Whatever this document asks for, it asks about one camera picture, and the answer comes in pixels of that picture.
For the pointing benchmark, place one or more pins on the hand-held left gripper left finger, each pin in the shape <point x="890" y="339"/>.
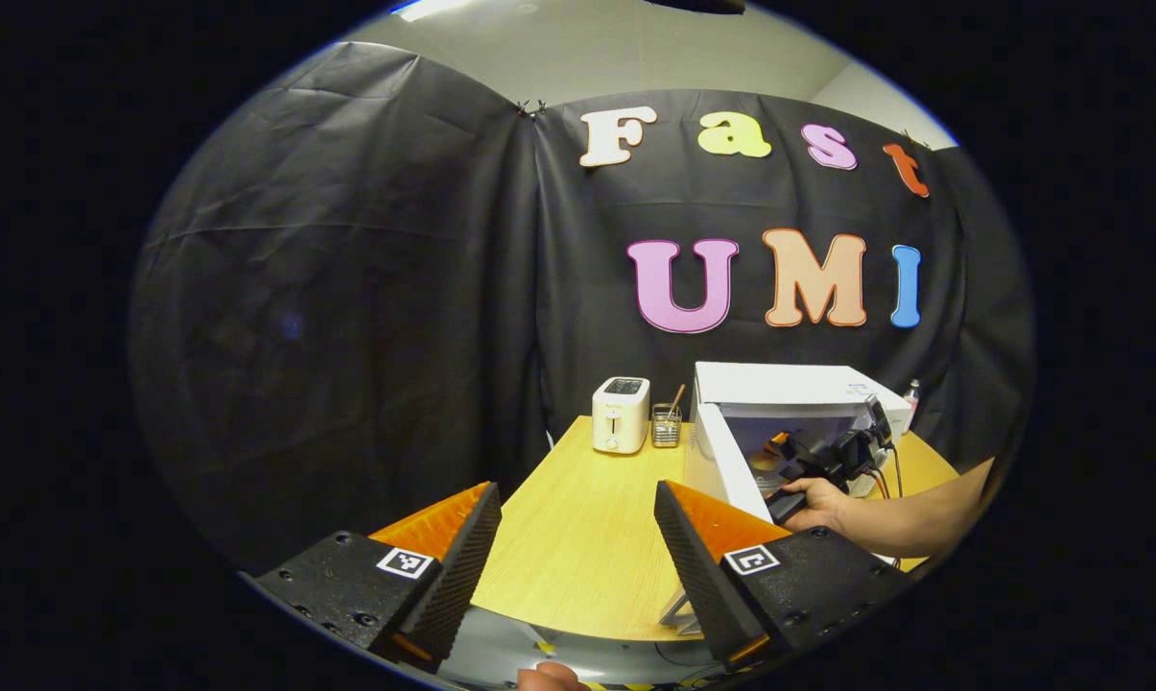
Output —
<point x="458" y="566"/>

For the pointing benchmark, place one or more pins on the black backdrop cloth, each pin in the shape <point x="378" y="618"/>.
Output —
<point x="347" y="336"/>

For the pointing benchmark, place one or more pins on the white toaster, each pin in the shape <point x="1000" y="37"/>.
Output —
<point x="621" y="417"/>

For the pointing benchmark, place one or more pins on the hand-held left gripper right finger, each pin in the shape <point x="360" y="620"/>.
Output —
<point x="697" y="566"/>

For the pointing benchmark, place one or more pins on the ceiling light panel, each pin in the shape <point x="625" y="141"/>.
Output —
<point x="429" y="8"/>

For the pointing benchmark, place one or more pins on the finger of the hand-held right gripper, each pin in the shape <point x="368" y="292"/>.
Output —
<point x="784" y="440"/>

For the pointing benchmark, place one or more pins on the white microwave oven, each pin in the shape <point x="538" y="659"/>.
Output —
<point x="779" y="384"/>

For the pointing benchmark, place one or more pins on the glass cup with sticks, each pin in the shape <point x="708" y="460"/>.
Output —
<point x="666" y="427"/>

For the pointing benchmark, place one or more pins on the small bottle with pink label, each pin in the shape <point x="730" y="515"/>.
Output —
<point x="912" y="403"/>

